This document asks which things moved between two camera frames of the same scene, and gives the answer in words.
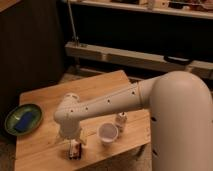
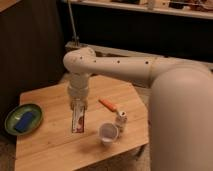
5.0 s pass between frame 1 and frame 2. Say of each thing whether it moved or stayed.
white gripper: moved
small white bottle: stayed
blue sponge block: stayed
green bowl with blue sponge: stayed
